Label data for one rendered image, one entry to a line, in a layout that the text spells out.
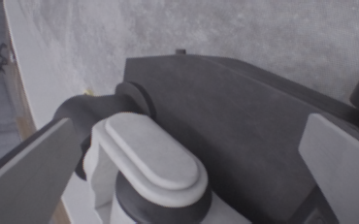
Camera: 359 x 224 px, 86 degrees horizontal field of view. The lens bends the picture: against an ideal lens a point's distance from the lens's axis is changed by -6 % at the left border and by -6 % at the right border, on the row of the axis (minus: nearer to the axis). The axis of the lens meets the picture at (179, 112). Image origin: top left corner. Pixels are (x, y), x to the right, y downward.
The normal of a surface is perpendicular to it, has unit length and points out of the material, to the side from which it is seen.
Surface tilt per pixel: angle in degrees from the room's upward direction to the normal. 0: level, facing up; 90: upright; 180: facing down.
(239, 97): 0
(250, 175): 0
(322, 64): 0
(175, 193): 90
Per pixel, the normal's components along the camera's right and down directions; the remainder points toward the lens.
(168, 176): 0.25, -0.87
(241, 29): -0.70, 0.15
